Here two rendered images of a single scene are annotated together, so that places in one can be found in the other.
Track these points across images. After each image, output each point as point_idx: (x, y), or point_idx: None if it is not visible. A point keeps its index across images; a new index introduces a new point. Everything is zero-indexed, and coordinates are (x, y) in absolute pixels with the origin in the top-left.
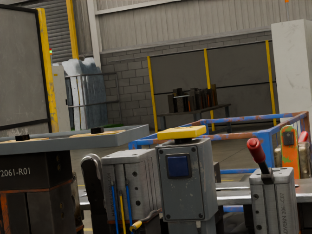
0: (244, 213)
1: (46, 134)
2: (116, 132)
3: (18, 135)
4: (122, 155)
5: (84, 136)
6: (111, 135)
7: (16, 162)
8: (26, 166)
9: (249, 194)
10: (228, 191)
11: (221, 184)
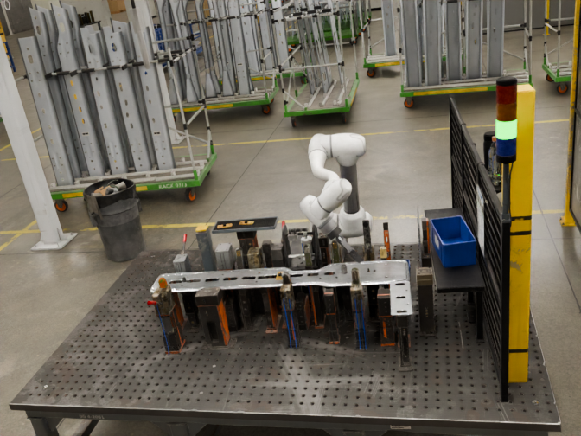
0: None
1: (244, 228)
2: (219, 225)
3: (246, 221)
4: (224, 244)
5: (225, 220)
6: (218, 221)
7: None
8: None
9: (188, 275)
10: (194, 278)
11: (196, 285)
